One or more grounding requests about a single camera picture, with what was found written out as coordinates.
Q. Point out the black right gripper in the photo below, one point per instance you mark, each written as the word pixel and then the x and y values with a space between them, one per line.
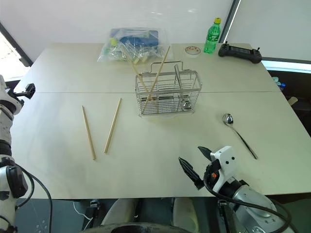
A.
pixel 211 178

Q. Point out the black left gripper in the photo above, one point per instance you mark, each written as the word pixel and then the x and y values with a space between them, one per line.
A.
pixel 30 90

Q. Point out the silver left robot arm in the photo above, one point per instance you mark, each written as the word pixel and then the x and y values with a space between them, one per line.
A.
pixel 6 145

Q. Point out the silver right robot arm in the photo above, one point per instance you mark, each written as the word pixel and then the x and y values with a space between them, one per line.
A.
pixel 252 206

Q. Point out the steel spoon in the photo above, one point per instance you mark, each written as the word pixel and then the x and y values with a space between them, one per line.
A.
pixel 177 75
pixel 239 136

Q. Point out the black table clamp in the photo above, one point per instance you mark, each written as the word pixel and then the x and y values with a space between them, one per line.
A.
pixel 94 208
pixel 222 206

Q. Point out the cream rounded shape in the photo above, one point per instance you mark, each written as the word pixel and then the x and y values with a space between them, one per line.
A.
pixel 185 213
pixel 120 211

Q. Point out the wooden chopstick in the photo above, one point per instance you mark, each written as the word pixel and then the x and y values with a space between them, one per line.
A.
pixel 159 70
pixel 112 125
pixel 139 76
pixel 89 132

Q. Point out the white tape roll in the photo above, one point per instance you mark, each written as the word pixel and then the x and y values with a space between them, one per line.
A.
pixel 192 51

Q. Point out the clear plastic bag of items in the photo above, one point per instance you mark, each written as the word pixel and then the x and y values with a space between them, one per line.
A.
pixel 132 46

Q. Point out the light blue object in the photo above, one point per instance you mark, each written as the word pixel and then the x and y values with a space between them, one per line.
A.
pixel 279 83

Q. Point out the small wooden object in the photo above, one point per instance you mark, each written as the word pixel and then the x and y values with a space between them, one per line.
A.
pixel 293 100

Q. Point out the black handheld controller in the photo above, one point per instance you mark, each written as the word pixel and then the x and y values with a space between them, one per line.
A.
pixel 239 53

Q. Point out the green plastic bottle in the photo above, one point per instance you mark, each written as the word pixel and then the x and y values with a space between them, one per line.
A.
pixel 212 37

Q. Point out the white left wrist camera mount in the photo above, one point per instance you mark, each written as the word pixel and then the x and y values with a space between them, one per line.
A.
pixel 9 103

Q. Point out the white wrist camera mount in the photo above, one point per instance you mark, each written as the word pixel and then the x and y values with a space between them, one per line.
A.
pixel 9 103
pixel 224 160

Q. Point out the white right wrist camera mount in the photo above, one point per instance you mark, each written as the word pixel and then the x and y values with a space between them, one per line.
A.
pixel 224 160

